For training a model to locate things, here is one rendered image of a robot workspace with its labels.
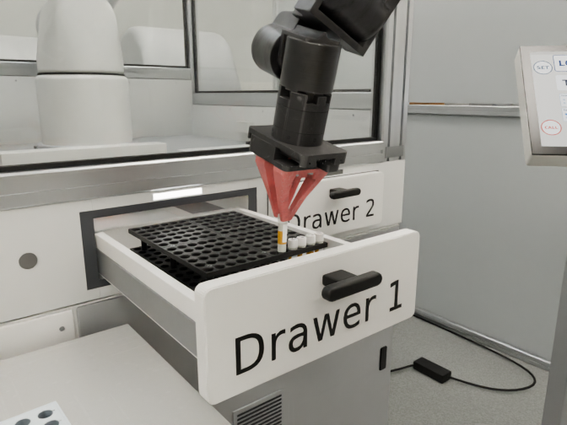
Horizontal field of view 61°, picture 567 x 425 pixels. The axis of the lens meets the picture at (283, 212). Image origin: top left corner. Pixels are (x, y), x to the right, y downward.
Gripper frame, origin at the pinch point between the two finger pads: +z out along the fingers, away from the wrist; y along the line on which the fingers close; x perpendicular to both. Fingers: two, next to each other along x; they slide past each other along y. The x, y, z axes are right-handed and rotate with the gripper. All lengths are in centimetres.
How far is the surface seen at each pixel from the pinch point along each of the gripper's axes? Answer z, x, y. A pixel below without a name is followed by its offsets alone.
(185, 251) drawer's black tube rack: 7.0, -8.9, -6.5
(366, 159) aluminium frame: 4.5, 40.0, -22.1
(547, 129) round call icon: -6, 76, -5
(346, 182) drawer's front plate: 7.8, 32.8, -19.7
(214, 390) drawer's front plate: 8.7, -16.0, 13.0
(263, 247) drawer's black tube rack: 5.3, -1.0, -1.4
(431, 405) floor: 101, 103, -17
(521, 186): 31, 159, -38
